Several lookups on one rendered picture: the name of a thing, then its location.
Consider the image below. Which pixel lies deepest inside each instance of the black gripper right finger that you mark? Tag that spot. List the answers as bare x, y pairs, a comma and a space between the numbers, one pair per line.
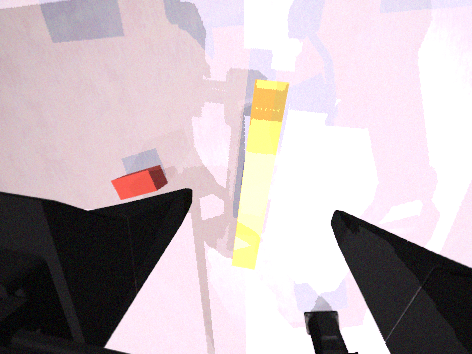
420, 301

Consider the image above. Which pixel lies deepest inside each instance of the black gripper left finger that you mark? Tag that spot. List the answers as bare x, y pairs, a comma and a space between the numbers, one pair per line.
99, 259

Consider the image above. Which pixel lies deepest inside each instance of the yellow bar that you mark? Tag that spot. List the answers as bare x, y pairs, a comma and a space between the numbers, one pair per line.
267, 112

